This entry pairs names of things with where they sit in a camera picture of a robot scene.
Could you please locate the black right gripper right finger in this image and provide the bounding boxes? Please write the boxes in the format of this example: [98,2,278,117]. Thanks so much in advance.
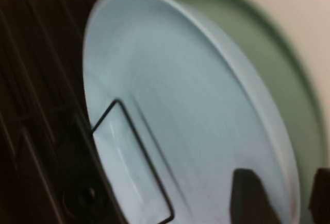
[308,167,330,224]

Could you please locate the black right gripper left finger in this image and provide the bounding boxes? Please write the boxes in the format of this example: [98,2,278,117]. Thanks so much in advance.
[230,168,281,224]

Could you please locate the light blue round plate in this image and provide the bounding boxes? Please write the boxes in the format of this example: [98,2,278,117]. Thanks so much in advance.
[82,0,301,224]

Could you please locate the green round plate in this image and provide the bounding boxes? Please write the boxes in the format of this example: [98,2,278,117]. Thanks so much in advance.
[154,0,325,224]

